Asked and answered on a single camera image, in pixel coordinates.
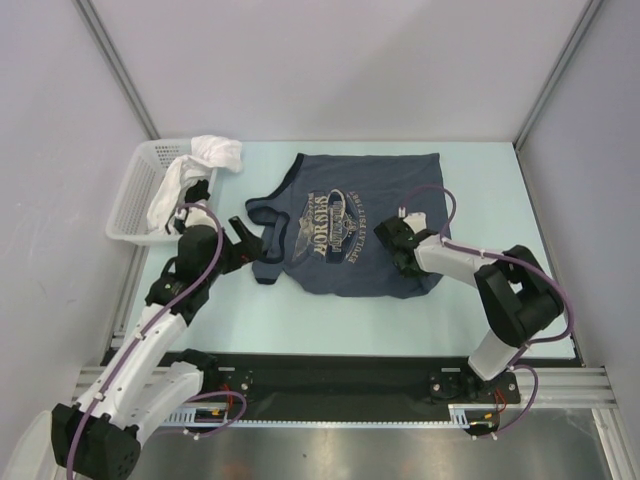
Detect blue tank top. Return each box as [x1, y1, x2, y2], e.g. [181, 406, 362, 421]
[245, 153, 448, 299]

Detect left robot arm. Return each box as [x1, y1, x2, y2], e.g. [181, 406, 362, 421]
[51, 211, 262, 479]

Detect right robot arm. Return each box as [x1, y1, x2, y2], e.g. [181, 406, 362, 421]
[374, 213, 566, 401]

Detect black tank top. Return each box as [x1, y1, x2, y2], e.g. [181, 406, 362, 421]
[165, 180, 210, 235]

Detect white tank top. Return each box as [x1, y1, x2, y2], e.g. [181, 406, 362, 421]
[146, 135, 243, 235]

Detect white plastic basket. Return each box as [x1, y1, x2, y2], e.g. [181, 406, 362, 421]
[106, 138, 217, 246]

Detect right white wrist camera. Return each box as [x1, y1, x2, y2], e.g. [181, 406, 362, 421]
[398, 208, 427, 234]

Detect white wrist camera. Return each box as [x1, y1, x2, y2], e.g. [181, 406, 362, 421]
[173, 207, 216, 234]
[398, 208, 427, 234]

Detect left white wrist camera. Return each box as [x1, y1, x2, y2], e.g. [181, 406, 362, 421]
[173, 207, 216, 234]

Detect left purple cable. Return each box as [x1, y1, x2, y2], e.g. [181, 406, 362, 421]
[62, 202, 249, 474]

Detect purple cable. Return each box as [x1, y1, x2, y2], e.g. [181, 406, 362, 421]
[62, 202, 249, 474]
[399, 184, 574, 441]

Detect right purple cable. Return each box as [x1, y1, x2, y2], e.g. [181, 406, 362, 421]
[399, 184, 574, 441]

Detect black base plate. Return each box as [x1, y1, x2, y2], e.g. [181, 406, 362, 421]
[215, 353, 521, 423]

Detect slotted cable duct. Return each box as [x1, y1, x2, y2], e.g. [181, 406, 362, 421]
[161, 406, 498, 430]

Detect aluminium front rail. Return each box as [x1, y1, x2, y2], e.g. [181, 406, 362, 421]
[71, 366, 617, 409]

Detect left aluminium frame post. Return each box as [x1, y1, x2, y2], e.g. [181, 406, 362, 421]
[72, 0, 160, 140]

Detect aluminium frame post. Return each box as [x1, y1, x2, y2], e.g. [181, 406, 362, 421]
[512, 0, 607, 153]
[72, 0, 160, 140]

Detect right aluminium frame post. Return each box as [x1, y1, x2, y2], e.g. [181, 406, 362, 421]
[512, 0, 607, 153]

